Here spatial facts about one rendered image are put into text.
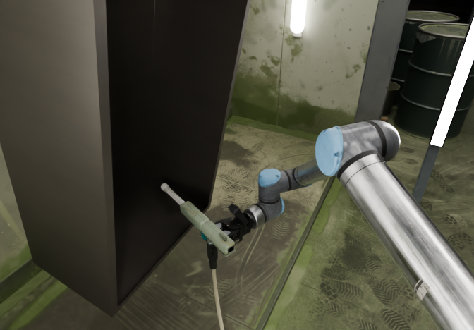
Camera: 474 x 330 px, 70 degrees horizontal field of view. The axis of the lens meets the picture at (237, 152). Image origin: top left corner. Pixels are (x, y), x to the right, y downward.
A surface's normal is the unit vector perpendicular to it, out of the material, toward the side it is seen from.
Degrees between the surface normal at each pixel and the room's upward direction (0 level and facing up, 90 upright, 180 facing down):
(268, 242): 0
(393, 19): 90
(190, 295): 0
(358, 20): 90
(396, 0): 90
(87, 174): 90
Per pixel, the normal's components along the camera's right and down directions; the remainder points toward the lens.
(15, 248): 0.74, -0.26
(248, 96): -0.47, 0.46
